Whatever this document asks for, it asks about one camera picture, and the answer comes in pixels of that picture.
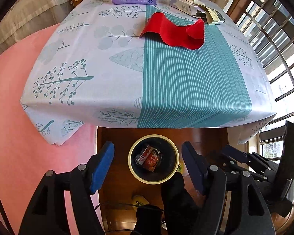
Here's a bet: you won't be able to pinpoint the black cable on floor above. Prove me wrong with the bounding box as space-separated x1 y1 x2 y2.
94 201 138 213

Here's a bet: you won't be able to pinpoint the white lace cloth cover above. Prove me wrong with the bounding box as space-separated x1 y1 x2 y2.
0 0 72 54

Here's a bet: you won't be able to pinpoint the round blue trash bin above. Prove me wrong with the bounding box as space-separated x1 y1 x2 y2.
128 134 179 185

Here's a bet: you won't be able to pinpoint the metal window grille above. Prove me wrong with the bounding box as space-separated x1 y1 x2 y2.
227 0 294 163

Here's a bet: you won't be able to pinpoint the pink bed sheet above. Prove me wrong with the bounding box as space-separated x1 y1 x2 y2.
0 26 97 232

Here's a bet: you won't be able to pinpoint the white purple carton box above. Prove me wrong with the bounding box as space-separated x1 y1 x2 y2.
169 0 205 18

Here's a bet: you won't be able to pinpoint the left yellow slipper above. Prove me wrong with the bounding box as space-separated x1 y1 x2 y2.
132 195 150 207

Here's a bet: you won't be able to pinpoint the black trouser legs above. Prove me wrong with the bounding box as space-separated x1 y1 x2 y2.
131 172 200 234

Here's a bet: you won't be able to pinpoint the white teal patterned tablecloth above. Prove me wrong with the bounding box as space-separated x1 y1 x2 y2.
20 0 277 145

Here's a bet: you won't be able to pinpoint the green beige paper box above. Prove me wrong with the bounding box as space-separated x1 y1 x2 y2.
196 5 225 25

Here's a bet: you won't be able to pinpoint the red snack wrapper in bin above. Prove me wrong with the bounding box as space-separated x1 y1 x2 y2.
136 145 162 172

